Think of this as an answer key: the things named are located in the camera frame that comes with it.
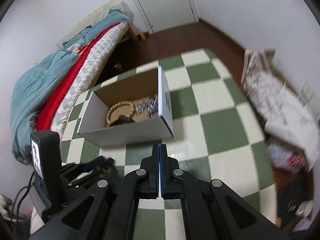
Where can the red bed sheet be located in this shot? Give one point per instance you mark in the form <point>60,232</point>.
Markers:
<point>47,113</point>

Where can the cream headboard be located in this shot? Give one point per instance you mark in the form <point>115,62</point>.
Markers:
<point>95,17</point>

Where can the orange bottle on floor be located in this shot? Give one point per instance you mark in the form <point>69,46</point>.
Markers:
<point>142,36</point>

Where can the teal blue duvet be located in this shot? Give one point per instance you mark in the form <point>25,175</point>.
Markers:
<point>31,91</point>

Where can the white wall socket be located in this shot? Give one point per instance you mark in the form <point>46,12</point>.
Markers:
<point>310,99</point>

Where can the white door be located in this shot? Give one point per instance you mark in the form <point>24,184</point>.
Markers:
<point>160,15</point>

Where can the green white checkered tablecloth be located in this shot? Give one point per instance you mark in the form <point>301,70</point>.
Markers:
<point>216,135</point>

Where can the silver chain jewelry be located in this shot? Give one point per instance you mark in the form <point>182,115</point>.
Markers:
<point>150,107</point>

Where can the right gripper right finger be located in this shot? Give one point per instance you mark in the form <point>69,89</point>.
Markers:
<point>211,209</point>

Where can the white patterned fabric bag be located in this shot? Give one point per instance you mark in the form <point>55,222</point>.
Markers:
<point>284,116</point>

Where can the argyle patterned mattress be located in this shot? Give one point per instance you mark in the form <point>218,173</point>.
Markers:
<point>99,50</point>

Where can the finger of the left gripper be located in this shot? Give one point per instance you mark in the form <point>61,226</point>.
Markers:
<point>100,163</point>

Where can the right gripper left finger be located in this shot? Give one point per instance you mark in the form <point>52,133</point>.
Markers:
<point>104,211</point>

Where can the white cardboard box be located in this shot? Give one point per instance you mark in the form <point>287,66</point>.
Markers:
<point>109,117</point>

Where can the white red plastic bag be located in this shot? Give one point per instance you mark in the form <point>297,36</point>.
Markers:
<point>285,157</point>

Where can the teal pillow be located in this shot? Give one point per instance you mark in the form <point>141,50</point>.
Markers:
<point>115,15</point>

